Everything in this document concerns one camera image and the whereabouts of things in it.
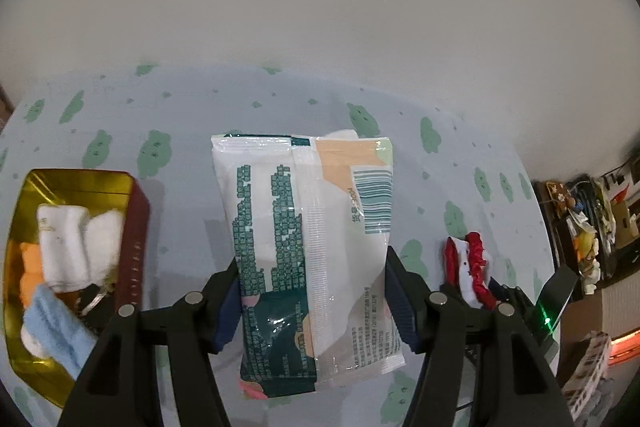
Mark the brown patterned cloth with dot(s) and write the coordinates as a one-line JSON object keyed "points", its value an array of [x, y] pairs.
{"points": [[559, 194]]}

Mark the red and white cloth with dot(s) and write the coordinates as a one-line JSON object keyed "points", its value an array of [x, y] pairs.
{"points": [[475, 257]]}

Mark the maroon tin box gold interior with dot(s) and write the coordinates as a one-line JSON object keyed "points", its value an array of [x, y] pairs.
{"points": [[75, 184]]}

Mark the white patterned box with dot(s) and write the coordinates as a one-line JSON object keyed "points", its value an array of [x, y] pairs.
{"points": [[587, 372]]}

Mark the orange cloth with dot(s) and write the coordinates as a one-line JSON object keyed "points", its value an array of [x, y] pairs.
{"points": [[30, 267]]}

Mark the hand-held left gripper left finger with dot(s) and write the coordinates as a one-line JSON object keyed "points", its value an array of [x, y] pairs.
{"points": [[227, 317]]}

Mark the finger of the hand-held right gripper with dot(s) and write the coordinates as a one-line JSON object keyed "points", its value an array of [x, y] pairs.
{"points": [[520, 302]]}

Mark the light blue fluffy towel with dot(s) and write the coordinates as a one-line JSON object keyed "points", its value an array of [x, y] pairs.
{"points": [[55, 327]]}

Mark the white teal wet wipes packet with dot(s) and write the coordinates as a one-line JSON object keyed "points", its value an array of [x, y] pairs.
{"points": [[310, 257]]}

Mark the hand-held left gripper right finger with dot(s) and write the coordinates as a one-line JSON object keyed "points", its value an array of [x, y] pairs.
{"points": [[400, 302]]}

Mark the cardboard box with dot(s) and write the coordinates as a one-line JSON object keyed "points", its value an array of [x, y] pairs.
{"points": [[627, 222]]}

